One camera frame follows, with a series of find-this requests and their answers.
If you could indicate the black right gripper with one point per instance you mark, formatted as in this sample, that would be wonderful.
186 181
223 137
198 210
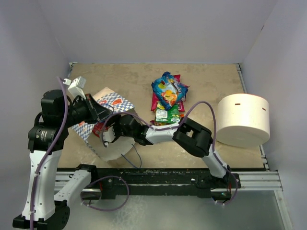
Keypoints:
112 120

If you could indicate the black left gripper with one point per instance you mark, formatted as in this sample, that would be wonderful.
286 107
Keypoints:
98 111

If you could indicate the red small snack packet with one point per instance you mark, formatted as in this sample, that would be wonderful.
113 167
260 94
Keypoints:
97 129

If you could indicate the blue checkered paper bag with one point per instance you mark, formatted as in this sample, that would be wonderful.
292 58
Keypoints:
121 146

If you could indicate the red Real chips bag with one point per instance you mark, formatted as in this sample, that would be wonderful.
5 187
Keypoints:
155 99

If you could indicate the green snack pack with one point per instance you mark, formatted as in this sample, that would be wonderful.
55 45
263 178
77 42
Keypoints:
167 116

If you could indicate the blue colourful snack bag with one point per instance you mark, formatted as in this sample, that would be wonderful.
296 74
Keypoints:
169 90

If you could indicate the purple Fox's candy bag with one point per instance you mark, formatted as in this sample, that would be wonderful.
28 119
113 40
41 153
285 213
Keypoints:
155 123

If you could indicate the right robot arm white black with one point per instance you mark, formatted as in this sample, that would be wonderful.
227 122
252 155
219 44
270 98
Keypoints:
194 138

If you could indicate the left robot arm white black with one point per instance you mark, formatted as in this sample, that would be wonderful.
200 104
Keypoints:
45 210

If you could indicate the white cylindrical paper lamp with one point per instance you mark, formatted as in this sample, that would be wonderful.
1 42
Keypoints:
243 120

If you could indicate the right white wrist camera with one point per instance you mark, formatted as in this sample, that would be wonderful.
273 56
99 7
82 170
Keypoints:
108 135

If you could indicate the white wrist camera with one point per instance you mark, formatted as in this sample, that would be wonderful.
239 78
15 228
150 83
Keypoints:
108 135
76 86

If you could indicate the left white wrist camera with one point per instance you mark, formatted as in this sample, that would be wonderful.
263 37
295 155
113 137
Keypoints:
76 86

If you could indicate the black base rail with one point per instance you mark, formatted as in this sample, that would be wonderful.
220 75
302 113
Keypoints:
162 182

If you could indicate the aluminium frame rails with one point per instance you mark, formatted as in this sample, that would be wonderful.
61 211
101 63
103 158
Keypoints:
261 180

